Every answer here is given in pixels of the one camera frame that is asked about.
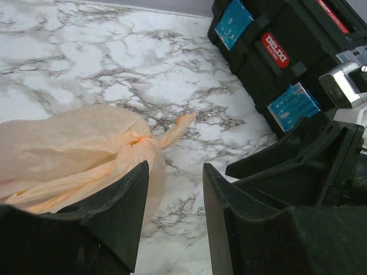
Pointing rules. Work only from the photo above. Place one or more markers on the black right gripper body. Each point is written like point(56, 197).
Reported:
point(345, 181)

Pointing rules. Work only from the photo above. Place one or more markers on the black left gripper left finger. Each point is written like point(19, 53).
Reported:
point(97, 235)

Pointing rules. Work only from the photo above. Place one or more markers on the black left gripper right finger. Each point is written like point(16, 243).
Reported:
point(248, 237)

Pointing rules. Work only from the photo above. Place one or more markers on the translucent orange plastic bag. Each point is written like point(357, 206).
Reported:
point(52, 163)

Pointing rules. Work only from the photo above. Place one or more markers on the black plastic toolbox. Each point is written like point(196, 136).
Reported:
point(279, 49)

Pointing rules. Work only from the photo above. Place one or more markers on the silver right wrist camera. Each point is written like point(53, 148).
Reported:
point(345, 84)

